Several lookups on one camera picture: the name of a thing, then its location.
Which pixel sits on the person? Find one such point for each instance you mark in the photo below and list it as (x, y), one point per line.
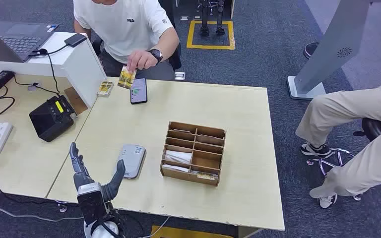
(124, 29)
(358, 105)

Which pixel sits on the black wristwatch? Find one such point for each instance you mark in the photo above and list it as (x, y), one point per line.
(156, 55)

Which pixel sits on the dark shoe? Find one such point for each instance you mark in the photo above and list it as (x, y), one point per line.
(309, 50)

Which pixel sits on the brown wooden organizer box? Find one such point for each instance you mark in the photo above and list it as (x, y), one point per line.
(193, 151)

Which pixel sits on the black stool chrome base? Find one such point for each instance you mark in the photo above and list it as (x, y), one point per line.
(374, 128)

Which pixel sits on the yellow floor tape square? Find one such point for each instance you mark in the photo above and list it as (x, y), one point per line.
(210, 47)

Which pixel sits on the white card stack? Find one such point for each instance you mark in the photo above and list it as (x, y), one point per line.
(178, 157)

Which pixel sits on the yellow picture key card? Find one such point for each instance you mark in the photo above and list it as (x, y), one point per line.
(206, 176)

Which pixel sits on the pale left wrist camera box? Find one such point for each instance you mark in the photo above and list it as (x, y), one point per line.
(90, 203)

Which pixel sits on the person's left forearm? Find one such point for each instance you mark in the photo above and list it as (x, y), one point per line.
(169, 44)

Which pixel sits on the yellow board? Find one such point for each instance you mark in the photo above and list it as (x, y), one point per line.
(184, 234)

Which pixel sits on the stack of picture cards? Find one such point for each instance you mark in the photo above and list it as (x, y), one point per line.
(105, 88)

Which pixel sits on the black smartphone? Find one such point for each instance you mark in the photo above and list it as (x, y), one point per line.
(139, 92)

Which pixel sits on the person's left hand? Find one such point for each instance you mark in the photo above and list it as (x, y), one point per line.
(141, 60)

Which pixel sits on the desk caster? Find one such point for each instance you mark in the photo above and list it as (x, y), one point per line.
(62, 207)

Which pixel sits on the grey kiosk stand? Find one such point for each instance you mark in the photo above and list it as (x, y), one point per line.
(335, 42)

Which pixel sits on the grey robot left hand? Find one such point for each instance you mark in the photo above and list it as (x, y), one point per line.
(82, 179)

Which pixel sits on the grey card reader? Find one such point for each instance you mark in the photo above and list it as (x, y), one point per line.
(134, 159)

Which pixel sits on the black robot legs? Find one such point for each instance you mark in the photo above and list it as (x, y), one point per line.
(204, 19)

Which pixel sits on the brown cardboard piece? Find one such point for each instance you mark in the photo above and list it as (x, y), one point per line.
(76, 101)

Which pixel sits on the small black box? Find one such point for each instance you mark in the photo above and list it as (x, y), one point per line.
(75, 39)

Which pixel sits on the silver floor socket plate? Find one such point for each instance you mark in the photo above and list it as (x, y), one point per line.
(184, 18)
(179, 76)

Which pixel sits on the white desk partition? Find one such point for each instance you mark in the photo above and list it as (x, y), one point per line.
(82, 75)

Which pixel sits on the black desktop terminal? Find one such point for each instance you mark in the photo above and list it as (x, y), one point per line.
(50, 120)

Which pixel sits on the yellow picture ID card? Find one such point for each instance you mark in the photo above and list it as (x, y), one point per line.
(125, 78)

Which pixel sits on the dark grey laptop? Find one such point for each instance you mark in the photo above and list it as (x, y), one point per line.
(19, 36)

